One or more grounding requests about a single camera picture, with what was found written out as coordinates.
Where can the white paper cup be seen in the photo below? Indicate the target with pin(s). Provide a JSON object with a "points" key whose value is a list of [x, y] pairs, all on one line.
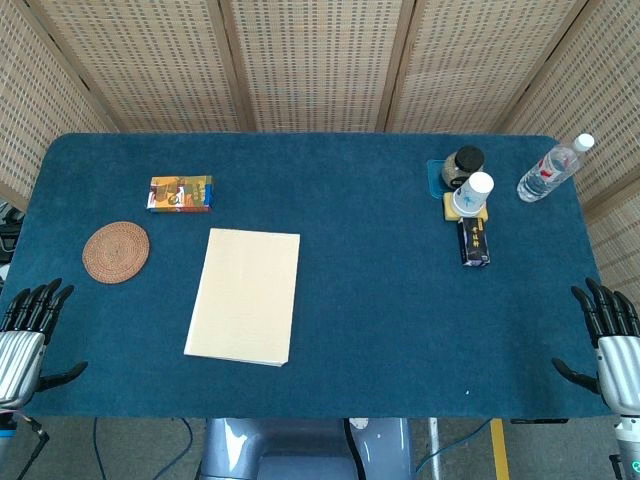
{"points": [[472, 194]]}

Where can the glass jar with black lid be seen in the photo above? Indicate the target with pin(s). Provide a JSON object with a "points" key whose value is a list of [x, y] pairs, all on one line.
{"points": [[462, 167]]}

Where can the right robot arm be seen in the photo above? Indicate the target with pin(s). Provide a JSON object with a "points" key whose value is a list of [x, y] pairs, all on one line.
{"points": [[629, 445]]}

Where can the white table leg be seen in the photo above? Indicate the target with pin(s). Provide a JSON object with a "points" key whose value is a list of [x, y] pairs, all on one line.
{"points": [[434, 447]]}

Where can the round woven rattan coaster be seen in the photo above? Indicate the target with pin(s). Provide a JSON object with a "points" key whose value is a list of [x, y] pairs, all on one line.
{"points": [[116, 252]]}

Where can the grey robot torso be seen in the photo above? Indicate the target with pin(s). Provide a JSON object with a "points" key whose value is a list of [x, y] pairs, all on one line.
{"points": [[305, 450]]}

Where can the yellow sponge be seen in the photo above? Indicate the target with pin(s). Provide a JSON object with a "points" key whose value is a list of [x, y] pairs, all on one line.
{"points": [[450, 210]]}

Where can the blue table cloth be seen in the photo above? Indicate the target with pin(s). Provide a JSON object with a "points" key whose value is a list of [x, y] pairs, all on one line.
{"points": [[310, 280]]}

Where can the colourful printed box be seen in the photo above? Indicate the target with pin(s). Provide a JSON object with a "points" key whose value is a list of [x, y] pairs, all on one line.
{"points": [[181, 193]]}

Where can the yellow spiral notebook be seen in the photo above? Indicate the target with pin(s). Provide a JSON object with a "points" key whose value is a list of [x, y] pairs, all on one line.
{"points": [[243, 296]]}

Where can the clear plastic water bottle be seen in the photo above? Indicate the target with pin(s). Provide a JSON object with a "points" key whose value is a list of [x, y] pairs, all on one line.
{"points": [[550, 170]]}

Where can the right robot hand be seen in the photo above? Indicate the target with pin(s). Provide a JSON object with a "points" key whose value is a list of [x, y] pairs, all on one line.
{"points": [[617, 360]]}

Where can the yellow floor tape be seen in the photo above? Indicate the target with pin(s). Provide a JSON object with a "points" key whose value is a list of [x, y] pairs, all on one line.
{"points": [[500, 450]]}

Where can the woven folding screen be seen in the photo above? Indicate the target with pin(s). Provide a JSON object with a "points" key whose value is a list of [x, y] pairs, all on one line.
{"points": [[320, 65]]}

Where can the blue square coaster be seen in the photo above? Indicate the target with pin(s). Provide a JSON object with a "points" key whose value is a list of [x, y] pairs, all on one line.
{"points": [[434, 180]]}

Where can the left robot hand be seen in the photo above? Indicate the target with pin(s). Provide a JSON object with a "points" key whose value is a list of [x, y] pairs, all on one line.
{"points": [[19, 350]]}

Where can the dark blue printed box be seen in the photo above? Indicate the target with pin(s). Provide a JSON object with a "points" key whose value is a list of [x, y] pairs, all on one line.
{"points": [[474, 241]]}

